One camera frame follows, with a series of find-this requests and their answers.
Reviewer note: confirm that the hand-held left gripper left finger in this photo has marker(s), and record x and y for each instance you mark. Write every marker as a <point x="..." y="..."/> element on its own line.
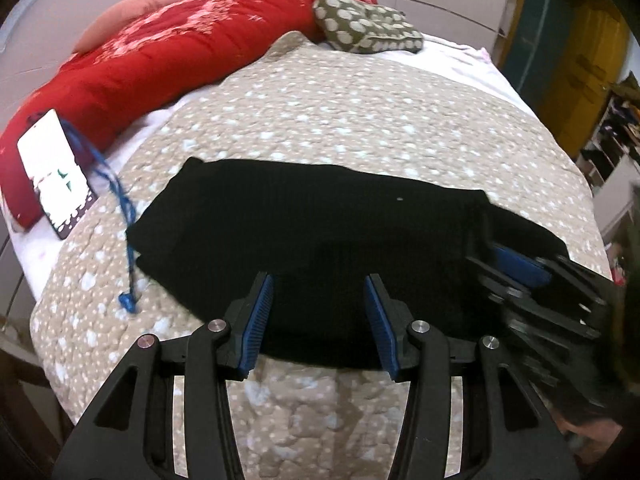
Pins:
<point x="256" y="322"/>

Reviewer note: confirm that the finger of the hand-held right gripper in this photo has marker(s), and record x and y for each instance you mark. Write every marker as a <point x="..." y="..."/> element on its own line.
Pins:
<point x="492" y="280"/>
<point x="520" y="265"/>

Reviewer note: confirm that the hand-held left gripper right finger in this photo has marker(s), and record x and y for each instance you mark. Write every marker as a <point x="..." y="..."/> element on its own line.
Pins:
<point x="380" y="322"/>

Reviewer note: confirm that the black pants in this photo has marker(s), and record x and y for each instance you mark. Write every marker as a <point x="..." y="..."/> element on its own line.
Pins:
<point x="300" y="240"/>

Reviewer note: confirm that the cluttered white shelf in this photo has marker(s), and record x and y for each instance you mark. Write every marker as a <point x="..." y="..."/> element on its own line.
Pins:
<point x="615" y="145"/>

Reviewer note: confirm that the wooden door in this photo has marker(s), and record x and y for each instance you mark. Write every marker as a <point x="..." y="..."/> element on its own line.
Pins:
<point x="590" y="75"/>

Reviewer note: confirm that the white bedsheet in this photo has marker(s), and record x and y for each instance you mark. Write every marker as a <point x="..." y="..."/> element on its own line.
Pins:
<point x="450" y="60"/>

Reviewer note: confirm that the beige spotted quilted blanket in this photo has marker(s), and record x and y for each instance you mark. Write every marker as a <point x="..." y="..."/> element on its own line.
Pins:
<point x="325" y="110"/>

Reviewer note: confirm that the smartphone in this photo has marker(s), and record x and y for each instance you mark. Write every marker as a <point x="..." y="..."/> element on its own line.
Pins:
<point x="52" y="175"/>

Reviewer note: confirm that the red floral quilt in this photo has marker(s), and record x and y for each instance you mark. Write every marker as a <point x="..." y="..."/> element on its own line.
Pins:
<point x="175" y="55"/>

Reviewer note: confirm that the green patterned pillow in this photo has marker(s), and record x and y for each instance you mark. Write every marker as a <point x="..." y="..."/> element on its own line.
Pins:
<point x="360" y="25"/>

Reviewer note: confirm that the pink pillow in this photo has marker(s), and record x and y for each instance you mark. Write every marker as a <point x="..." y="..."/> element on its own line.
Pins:
<point x="120" y="17"/>

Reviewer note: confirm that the white round headboard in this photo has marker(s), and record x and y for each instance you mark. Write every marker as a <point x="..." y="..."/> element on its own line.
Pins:
<point x="40" y="25"/>

